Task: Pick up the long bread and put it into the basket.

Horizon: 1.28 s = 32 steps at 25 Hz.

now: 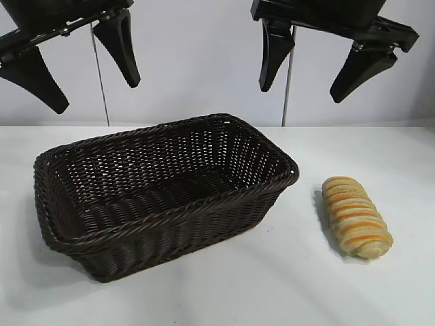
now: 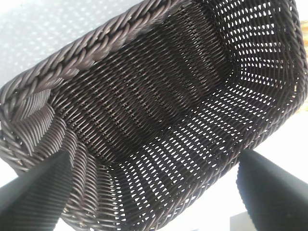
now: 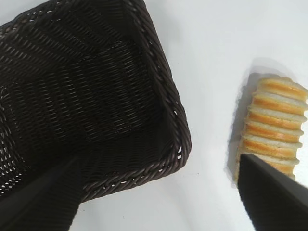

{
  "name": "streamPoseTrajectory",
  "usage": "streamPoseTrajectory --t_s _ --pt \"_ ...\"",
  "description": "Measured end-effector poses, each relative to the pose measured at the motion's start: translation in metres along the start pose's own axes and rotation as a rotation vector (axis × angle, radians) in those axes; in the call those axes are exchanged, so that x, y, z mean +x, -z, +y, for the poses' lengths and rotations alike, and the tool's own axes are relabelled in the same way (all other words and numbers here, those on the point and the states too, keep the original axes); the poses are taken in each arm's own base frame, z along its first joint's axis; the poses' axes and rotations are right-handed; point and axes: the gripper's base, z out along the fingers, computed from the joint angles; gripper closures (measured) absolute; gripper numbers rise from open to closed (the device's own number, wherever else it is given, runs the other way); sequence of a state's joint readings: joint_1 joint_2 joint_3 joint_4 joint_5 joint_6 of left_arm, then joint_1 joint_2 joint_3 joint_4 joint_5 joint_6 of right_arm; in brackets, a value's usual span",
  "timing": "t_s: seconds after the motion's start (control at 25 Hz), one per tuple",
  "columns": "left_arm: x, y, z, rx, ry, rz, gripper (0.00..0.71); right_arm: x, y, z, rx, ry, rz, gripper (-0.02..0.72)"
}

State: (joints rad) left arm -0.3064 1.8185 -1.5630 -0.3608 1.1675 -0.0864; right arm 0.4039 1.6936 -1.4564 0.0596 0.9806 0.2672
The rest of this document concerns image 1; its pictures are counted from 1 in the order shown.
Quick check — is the dark brown wicker basket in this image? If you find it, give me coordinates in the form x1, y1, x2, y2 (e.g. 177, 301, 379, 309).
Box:
33, 112, 300, 283

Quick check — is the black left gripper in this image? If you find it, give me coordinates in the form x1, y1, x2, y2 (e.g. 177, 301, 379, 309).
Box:
0, 0, 142, 115

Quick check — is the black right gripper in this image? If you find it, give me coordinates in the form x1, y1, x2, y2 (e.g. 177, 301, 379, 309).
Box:
251, 0, 421, 105

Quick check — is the long striped bread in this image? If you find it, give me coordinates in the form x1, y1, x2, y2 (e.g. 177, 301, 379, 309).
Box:
321, 175, 394, 261

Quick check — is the thin grey metal rod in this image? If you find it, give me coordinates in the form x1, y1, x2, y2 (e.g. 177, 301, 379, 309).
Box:
90, 26, 111, 127
281, 26, 295, 128

